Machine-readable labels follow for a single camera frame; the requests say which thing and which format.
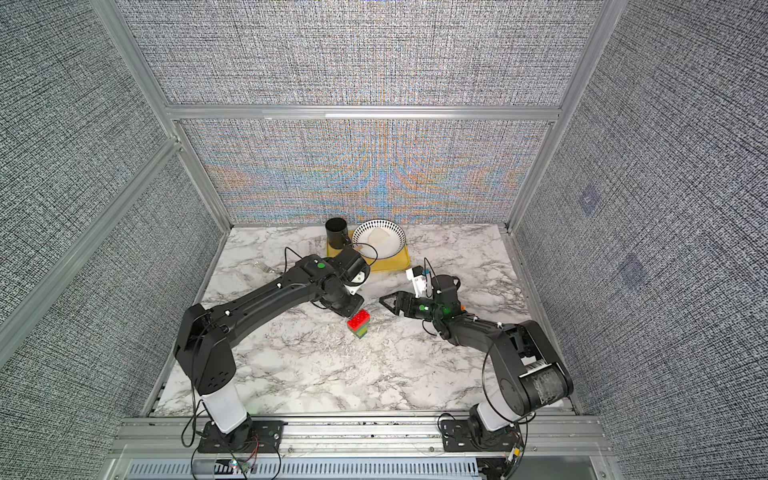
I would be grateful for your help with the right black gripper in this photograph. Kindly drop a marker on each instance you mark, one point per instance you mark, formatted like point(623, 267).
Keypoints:
point(402, 298)

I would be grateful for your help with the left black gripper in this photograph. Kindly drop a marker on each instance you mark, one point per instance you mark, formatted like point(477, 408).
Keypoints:
point(358, 303)

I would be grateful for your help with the red lego brick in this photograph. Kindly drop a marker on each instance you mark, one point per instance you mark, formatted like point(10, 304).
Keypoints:
point(359, 320)

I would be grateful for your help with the dark green lego brick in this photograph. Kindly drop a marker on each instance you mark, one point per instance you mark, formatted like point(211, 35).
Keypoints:
point(361, 330)

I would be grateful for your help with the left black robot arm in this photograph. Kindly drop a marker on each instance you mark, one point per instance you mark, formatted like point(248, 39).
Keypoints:
point(206, 336)

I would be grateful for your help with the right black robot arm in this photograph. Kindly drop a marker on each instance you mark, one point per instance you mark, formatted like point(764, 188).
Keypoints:
point(528, 370)

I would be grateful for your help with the yellow tray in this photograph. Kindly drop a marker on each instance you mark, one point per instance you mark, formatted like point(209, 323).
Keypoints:
point(398, 262)

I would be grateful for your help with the white patterned bowl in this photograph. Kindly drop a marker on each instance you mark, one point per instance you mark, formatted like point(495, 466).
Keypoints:
point(379, 239)

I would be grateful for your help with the black mug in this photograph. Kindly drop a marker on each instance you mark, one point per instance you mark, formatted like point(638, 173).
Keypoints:
point(337, 233)

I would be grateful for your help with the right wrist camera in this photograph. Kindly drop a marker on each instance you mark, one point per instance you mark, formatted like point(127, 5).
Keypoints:
point(418, 277)

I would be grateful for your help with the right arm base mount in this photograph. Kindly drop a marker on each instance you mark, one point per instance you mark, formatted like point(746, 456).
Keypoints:
point(474, 437)

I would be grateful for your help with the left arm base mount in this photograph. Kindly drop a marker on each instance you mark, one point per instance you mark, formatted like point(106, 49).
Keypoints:
point(252, 435)

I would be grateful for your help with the white vented cable duct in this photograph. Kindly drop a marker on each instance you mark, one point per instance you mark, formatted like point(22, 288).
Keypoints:
point(308, 468)

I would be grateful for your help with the aluminium front rail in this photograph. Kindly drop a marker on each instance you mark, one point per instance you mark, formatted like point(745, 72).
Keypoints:
point(553, 432)

